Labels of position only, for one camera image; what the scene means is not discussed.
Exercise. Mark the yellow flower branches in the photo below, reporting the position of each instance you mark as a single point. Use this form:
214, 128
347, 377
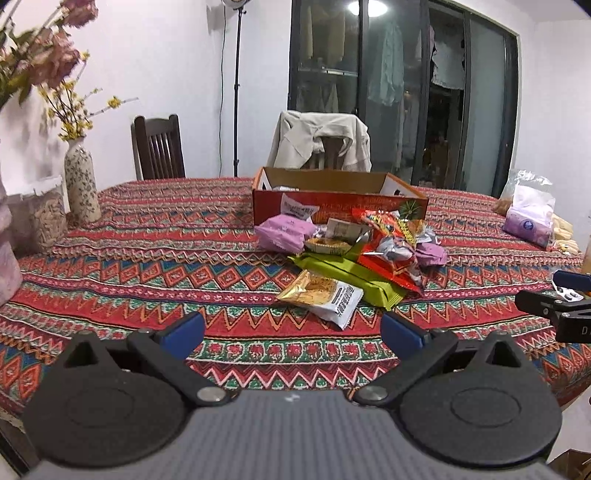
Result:
66, 109

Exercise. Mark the pink snack packet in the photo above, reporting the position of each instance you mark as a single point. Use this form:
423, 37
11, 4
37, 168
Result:
284, 233

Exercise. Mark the black light stand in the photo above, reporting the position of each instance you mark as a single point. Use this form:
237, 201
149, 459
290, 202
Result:
239, 8

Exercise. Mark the white grey snack packet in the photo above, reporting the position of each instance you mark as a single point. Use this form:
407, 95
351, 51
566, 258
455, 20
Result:
293, 208

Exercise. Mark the red orange snack bag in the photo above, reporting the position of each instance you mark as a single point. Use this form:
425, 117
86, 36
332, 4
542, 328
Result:
390, 251

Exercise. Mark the patterned red tablecloth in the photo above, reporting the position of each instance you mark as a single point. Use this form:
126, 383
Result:
166, 249

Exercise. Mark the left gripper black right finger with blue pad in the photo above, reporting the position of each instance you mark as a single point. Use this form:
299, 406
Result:
421, 354

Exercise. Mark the dark glass sliding door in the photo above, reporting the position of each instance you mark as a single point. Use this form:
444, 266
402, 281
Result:
436, 85

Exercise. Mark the small pink packet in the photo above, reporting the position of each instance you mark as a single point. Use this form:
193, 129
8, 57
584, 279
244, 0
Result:
431, 254

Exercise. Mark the chair with beige jacket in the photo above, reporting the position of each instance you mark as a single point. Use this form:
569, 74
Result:
299, 136

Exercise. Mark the gold white snack packet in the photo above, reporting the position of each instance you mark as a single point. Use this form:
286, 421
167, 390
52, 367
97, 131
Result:
329, 299

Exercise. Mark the orange cardboard box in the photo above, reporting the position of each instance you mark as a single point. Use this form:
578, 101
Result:
334, 193

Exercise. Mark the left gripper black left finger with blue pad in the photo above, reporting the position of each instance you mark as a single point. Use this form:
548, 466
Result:
164, 352

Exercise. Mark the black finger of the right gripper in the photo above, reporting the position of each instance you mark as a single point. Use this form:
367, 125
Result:
568, 311

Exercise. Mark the floral ceramic vase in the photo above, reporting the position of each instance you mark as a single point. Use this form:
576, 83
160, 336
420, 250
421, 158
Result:
80, 183

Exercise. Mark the pink dried flowers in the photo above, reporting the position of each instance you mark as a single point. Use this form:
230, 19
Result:
43, 55

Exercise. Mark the green snack packet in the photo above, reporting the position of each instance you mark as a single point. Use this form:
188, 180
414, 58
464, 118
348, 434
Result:
377, 291

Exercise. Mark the clear bag with purple pack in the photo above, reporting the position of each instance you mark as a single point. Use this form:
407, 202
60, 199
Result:
528, 205

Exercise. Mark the woven basket white cloth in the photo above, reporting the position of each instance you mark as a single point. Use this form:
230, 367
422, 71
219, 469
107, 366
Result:
38, 216

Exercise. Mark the dark wooden chair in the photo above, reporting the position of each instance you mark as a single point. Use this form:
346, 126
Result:
158, 145

